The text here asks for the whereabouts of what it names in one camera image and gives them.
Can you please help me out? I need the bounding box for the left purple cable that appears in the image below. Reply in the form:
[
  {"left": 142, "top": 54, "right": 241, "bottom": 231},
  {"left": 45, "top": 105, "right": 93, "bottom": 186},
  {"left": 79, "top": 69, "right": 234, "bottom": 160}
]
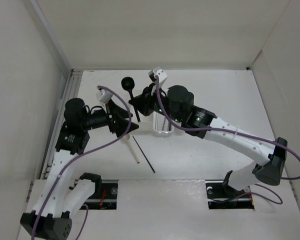
[{"left": 31, "top": 85, "right": 130, "bottom": 240}]

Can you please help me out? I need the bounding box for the purple cable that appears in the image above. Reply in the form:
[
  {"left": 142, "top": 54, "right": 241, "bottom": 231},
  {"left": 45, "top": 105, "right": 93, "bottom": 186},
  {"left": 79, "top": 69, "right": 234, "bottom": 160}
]
[
  {"left": 154, "top": 77, "right": 300, "bottom": 205},
  {"left": 31, "top": 85, "right": 130, "bottom": 240}
]

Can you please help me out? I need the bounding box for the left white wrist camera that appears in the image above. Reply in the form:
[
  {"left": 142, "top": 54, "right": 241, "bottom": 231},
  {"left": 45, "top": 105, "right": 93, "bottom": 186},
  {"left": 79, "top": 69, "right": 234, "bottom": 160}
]
[{"left": 96, "top": 88, "right": 113, "bottom": 105}]

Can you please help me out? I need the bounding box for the dark thin chopstick left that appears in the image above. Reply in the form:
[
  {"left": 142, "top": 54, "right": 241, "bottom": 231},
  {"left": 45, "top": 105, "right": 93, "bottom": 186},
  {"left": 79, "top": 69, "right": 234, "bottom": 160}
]
[{"left": 132, "top": 136, "right": 156, "bottom": 174}]

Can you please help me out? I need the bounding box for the white perforated basket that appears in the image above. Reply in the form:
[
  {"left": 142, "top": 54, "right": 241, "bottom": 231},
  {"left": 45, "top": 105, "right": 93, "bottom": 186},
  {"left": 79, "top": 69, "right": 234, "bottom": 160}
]
[{"left": 152, "top": 112, "right": 174, "bottom": 137}]

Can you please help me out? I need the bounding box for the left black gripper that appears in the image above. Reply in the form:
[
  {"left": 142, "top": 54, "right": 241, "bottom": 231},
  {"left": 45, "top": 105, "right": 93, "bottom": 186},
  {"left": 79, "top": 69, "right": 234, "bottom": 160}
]
[{"left": 80, "top": 99, "right": 138, "bottom": 137}]

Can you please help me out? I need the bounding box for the aluminium rail frame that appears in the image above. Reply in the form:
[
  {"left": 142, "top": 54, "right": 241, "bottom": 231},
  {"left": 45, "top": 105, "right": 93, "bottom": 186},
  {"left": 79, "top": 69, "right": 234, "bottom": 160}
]
[{"left": 37, "top": 69, "right": 83, "bottom": 179}]

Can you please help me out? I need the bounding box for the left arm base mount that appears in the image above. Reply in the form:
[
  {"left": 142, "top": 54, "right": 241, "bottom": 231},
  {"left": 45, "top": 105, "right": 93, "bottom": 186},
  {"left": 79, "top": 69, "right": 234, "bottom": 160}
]
[{"left": 85, "top": 180, "right": 119, "bottom": 211}]

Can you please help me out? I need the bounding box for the cream wooden spoon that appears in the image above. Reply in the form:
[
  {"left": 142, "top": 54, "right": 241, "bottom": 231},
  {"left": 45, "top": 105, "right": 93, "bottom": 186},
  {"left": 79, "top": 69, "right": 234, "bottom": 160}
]
[{"left": 123, "top": 134, "right": 140, "bottom": 164}]

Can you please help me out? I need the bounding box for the black spoon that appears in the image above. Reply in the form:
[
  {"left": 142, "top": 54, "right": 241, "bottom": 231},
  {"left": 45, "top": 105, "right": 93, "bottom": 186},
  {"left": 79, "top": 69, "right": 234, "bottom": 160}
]
[{"left": 121, "top": 76, "right": 141, "bottom": 123}]

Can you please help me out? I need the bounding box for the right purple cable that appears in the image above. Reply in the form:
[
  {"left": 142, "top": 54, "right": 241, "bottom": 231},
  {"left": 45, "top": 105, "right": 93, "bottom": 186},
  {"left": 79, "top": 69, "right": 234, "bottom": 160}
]
[{"left": 154, "top": 77, "right": 300, "bottom": 205}]

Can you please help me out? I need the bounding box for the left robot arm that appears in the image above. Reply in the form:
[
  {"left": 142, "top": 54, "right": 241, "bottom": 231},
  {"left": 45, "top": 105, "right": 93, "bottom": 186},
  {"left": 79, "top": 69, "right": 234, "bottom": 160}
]
[{"left": 20, "top": 98, "right": 138, "bottom": 240}]

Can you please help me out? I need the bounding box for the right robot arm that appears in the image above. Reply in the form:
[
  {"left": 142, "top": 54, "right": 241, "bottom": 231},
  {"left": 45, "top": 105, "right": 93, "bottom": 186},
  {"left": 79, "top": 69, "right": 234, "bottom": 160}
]
[{"left": 129, "top": 84, "right": 287, "bottom": 197}]

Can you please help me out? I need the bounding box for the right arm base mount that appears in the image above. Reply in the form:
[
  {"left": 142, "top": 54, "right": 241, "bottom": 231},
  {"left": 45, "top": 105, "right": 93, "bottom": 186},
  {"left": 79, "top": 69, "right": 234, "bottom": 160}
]
[{"left": 205, "top": 170, "right": 255, "bottom": 210}]

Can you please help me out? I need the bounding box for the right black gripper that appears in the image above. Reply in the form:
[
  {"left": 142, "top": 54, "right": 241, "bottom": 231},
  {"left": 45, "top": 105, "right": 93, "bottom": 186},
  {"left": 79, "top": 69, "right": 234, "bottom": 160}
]
[{"left": 129, "top": 82, "right": 183, "bottom": 124}]

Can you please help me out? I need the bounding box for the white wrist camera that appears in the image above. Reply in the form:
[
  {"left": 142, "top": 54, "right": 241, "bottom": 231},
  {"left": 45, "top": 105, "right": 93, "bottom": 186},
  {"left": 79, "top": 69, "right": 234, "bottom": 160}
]
[
  {"left": 96, "top": 88, "right": 113, "bottom": 105},
  {"left": 148, "top": 67, "right": 168, "bottom": 88}
]

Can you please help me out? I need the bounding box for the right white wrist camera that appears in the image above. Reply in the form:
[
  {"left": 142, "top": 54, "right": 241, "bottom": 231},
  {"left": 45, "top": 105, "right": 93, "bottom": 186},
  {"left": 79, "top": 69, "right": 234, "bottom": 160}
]
[{"left": 148, "top": 67, "right": 168, "bottom": 88}]

